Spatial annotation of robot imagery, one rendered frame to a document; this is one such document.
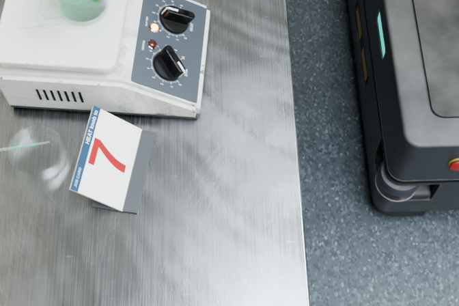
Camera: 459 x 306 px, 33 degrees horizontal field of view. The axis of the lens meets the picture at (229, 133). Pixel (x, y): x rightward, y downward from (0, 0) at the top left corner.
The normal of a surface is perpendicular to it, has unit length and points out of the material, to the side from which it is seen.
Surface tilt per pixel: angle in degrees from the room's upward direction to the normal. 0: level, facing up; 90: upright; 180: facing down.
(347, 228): 0
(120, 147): 40
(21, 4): 0
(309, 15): 0
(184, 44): 30
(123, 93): 90
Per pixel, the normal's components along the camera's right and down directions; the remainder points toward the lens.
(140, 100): -0.07, 0.89
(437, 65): 0.00, -0.45
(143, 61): 0.50, -0.36
